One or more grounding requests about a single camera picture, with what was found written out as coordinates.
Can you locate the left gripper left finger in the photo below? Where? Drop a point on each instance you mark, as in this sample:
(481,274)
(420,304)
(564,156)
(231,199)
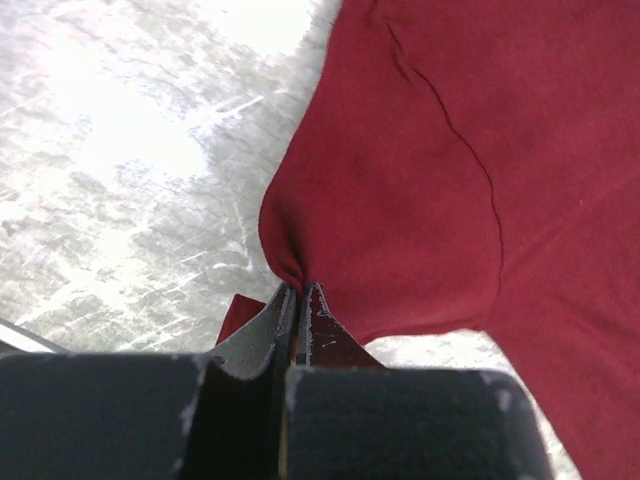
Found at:
(207,415)

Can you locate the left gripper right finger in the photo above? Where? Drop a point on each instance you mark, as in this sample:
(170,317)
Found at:
(349,417)

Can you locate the dark red t-shirt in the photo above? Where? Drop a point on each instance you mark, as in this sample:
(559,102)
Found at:
(475,165)

